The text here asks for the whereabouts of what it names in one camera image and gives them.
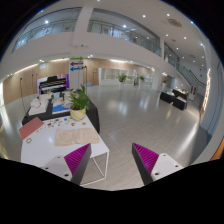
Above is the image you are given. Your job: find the white table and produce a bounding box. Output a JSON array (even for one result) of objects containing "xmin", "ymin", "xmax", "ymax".
[{"xmin": 20, "ymin": 114, "xmax": 110, "ymax": 186}]

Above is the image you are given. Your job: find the red notebook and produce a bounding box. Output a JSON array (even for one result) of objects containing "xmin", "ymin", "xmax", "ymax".
[{"xmin": 19, "ymin": 117, "xmax": 44, "ymax": 140}]

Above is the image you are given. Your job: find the white cloth pile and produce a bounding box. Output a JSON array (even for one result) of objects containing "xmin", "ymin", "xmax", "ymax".
[{"xmin": 30, "ymin": 97, "xmax": 41, "ymax": 108}]

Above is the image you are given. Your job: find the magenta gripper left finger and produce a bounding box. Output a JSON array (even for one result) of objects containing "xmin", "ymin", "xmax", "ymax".
[{"xmin": 41, "ymin": 143, "xmax": 93, "ymax": 186}]

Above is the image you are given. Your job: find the black table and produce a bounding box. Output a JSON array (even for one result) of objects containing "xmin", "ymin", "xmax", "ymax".
[{"xmin": 22, "ymin": 100, "xmax": 100, "ymax": 132}]

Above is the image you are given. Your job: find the black bench far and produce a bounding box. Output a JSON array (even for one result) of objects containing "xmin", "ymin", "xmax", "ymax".
[{"xmin": 160, "ymin": 92, "xmax": 175, "ymax": 103}]

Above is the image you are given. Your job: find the beige knitted towel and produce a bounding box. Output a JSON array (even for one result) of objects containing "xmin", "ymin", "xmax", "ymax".
[{"xmin": 55, "ymin": 128, "xmax": 100, "ymax": 146}]

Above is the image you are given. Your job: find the black upright piano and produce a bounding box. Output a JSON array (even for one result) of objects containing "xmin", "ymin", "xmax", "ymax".
[{"xmin": 39, "ymin": 76, "xmax": 67, "ymax": 94}]

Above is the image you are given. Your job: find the direction sign pillar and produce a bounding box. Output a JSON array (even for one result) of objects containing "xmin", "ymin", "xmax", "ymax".
[{"xmin": 69, "ymin": 57, "xmax": 84, "ymax": 89}]

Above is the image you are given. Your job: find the distant potted plant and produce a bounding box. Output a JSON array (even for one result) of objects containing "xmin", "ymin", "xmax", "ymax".
[{"xmin": 117, "ymin": 73, "xmax": 127, "ymax": 90}]

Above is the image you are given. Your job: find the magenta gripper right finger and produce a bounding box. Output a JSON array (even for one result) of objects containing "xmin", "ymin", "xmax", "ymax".
[{"xmin": 131, "ymin": 142, "xmax": 184, "ymax": 186}]

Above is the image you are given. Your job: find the potted green plant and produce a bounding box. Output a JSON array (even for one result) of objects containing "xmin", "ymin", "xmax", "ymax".
[{"xmin": 69, "ymin": 85, "xmax": 90, "ymax": 121}]

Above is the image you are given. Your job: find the blue cloth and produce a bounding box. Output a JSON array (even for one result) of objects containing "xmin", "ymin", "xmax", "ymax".
[{"xmin": 52, "ymin": 105, "xmax": 69, "ymax": 114}]

